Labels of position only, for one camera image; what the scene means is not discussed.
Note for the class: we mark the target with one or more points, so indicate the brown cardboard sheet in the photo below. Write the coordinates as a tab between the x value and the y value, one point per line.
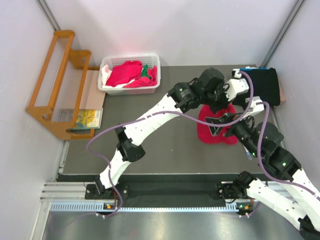
92	98

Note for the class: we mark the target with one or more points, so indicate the red t-shirt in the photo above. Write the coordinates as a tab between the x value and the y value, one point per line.
203	131

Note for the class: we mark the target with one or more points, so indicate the green cloth in basket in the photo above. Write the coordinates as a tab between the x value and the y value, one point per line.
144	71

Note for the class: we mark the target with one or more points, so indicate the red clothes in basket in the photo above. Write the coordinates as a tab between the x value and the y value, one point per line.
129	73

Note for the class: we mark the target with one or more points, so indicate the white plastic laundry basket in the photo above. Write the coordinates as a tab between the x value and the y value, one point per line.
146	58

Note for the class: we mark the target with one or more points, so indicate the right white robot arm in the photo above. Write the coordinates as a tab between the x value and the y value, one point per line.
263	141

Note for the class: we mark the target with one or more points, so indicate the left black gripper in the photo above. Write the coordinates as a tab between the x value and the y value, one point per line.
219	107

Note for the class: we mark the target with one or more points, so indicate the folded black t-shirt stack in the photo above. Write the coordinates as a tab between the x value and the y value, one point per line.
265	83

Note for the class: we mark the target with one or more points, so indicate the blue pen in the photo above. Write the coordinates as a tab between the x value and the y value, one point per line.
248	154

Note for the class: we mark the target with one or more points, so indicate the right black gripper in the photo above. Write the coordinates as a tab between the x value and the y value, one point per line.
227	118

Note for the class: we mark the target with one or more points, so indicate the yellow picture book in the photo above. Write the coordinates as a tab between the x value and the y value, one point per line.
88	119

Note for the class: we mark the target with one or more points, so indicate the white cloth in basket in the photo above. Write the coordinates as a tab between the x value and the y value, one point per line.
107	82

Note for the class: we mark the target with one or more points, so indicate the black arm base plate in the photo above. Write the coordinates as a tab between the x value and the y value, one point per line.
171	190

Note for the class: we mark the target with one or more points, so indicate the white slotted cable duct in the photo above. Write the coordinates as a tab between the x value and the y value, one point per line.
103	207

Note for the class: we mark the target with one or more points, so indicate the orange wooden rack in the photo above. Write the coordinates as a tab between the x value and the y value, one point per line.
59	90

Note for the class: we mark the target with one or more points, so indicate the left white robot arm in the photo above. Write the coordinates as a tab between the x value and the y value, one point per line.
210	88

